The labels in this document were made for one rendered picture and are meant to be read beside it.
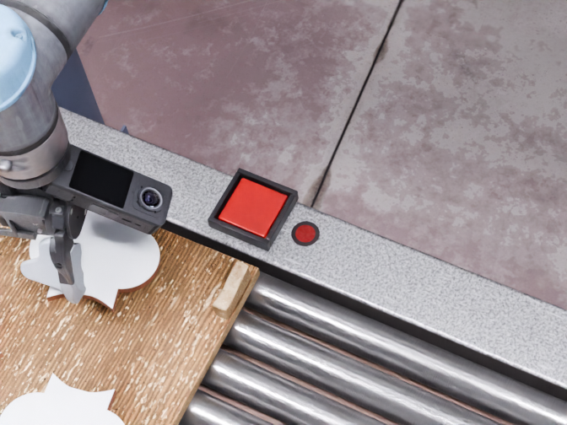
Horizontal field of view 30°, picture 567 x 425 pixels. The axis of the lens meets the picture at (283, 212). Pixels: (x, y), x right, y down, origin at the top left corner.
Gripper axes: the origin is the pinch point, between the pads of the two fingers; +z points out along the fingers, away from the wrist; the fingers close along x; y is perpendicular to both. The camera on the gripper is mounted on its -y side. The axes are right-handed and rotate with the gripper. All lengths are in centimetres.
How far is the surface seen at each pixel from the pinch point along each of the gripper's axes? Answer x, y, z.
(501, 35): -115, -47, 100
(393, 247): -9.1, -30.3, 7.1
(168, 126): -80, 25, 101
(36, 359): 10.4, 4.7, 5.8
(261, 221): -9.6, -15.4, 6.2
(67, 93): -49, 27, 45
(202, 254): -4.3, -10.0, 5.6
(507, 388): 5.6, -43.7, 6.0
